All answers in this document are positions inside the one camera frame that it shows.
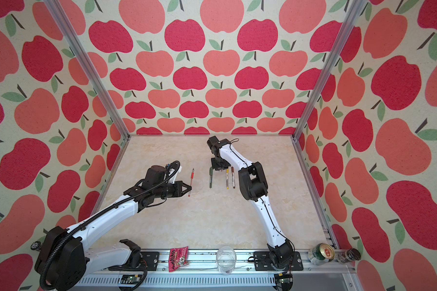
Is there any white pen brown end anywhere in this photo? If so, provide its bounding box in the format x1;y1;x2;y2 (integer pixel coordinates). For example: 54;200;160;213
231;166;236;189

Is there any aluminium corner post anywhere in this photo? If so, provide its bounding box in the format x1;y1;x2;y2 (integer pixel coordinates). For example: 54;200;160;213
44;1;131;141
291;0;367;143

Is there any aluminium front rail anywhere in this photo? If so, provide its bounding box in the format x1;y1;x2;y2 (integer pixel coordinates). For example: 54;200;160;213
73;249;363;291

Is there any green drink can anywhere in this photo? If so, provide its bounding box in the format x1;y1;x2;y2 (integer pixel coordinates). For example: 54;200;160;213
308;243;336;266

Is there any left black corrugated cable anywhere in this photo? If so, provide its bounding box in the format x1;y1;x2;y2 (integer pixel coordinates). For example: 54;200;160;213
38;159;182;291

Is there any left aluminium corner post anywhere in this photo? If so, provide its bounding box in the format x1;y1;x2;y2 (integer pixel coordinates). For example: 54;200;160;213
44;1;131;141

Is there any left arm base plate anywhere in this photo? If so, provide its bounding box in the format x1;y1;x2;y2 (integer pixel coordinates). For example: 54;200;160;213
108;252;160;271

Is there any green marker pen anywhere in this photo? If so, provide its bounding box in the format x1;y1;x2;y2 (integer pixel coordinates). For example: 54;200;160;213
209;169;214;189

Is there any pink snack packet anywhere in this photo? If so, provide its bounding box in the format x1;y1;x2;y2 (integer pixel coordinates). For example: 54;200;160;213
168;247;189;272

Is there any right thin black cable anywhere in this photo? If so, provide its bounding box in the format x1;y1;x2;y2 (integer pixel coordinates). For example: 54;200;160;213
225;137;296;274

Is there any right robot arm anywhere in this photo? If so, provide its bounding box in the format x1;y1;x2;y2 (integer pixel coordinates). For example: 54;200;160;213
207;136;294;270

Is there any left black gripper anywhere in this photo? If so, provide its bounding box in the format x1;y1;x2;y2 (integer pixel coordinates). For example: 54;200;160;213
153;181;193;198

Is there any red gel pen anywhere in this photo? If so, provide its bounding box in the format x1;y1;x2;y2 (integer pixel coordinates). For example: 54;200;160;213
188;172;194;197

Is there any right aluminium corner post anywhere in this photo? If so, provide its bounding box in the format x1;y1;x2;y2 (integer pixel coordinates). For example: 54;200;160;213
291;0;367;143

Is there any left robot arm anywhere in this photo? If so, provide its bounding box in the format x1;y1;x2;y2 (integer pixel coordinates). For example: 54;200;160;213
31;161;192;291

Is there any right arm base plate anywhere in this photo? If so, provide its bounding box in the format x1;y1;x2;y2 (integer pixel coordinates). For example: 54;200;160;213
248;251;304;272

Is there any purple bottle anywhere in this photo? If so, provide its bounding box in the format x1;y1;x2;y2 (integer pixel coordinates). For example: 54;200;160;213
30;241;42;252

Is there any clear plastic cup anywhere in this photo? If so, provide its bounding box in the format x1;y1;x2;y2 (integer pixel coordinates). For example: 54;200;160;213
216;246;237;275

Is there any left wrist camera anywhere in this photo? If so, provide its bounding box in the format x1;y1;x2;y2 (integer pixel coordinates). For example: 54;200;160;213
167;161;182;184

